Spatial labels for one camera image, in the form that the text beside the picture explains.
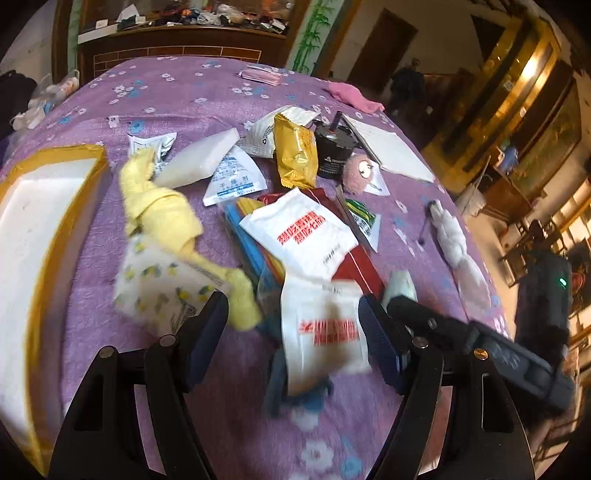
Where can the white crumpled packet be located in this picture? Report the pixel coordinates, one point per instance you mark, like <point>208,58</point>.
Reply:
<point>161,145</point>

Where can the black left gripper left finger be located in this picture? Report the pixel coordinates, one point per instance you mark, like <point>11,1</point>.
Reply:
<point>172,367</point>

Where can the gold foil snack bag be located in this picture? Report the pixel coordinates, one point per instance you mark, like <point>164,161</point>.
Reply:
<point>296,154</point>

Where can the white lined notepad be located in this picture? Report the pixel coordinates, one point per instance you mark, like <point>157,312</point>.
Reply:
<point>389,151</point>

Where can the white sachet red text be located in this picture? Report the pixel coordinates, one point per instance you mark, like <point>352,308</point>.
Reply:
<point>304,235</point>
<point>322,332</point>

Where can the pink tissue pack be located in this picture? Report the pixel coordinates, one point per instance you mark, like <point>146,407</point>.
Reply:
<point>263,75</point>

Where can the white blue text sachet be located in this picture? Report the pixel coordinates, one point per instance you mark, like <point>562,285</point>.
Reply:
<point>236,175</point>

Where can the wooden cabinet with mirror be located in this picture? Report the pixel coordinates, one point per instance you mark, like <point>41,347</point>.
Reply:
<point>92,37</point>

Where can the white lemon print pouch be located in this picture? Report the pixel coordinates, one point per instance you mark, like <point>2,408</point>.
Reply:
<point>159,291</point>

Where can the pink towel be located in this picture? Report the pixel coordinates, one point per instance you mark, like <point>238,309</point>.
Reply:
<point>352,96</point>

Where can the white box yellow tape rim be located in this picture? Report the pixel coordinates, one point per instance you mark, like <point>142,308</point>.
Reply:
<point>48,202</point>

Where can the white foam block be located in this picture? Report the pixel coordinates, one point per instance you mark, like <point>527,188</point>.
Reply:
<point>197,161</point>

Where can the green white medicine sachet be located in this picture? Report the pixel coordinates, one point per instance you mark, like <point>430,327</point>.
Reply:
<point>368,222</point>

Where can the pink plush badge toy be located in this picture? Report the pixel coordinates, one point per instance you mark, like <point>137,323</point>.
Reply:
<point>357,174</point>

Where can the yellow knotted cloth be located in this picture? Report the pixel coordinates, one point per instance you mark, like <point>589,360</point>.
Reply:
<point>167,217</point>

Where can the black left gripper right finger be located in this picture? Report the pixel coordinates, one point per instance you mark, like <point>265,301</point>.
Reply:
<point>414,368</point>

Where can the red packet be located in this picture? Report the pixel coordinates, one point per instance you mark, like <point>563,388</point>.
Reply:
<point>357,265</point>

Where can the clear plastic bag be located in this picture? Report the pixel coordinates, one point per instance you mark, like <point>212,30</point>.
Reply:
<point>45,98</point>

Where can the person in dark clothes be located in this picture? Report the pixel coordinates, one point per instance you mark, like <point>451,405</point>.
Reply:
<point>407,84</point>

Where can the black motor with gear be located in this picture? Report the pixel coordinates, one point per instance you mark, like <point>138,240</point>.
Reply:
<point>335,144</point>

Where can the white packet behind gold bag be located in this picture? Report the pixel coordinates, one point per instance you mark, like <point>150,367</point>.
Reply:
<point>259,140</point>

